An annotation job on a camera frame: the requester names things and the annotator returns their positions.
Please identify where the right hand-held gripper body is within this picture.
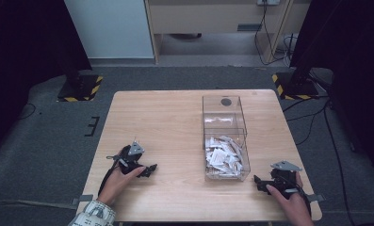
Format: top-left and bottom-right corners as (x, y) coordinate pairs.
(268, 160), (303, 200)

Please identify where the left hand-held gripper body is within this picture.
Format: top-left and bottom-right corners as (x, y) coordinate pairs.
(106, 139), (146, 175)

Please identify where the person's left hand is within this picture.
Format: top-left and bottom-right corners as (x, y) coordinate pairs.
(97, 166), (147, 207)

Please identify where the person's right hand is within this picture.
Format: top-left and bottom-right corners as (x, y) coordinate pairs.
(265, 171), (316, 226)

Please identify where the pile of white packets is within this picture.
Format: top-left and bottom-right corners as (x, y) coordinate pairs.
(204, 135), (246, 180)

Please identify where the clear plastic box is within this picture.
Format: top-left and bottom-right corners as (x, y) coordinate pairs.
(202, 94), (252, 183)

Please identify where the striped black stand base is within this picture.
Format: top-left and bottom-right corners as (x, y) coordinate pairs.
(271, 71), (320, 101)
(57, 73), (105, 103)

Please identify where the white panel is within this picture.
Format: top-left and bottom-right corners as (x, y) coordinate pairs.
(63, 0), (154, 59)

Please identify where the dark curtain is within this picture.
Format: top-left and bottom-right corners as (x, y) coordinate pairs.
(289, 0), (374, 170)
(0, 0), (93, 164)

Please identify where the light wooden cabinet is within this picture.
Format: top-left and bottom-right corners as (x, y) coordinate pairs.
(143, 0), (312, 65)

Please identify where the white power strip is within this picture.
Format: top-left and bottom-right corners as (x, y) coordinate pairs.
(256, 0), (282, 7)

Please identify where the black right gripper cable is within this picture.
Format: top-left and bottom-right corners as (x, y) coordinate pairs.
(283, 183), (312, 218)

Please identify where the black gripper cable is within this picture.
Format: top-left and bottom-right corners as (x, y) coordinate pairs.
(97, 155), (122, 197)
(283, 183), (312, 218)

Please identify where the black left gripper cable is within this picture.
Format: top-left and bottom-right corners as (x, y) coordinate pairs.
(97, 155), (122, 197)

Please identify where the grey table strap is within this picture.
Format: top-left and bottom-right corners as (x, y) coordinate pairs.
(71, 194), (95, 206)
(306, 193), (327, 202)

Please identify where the long black floor cable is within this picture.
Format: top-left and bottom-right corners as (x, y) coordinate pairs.
(322, 98), (357, 226)

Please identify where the black hanging cable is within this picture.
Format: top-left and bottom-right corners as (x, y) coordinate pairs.
(253, 2), (294, 67)

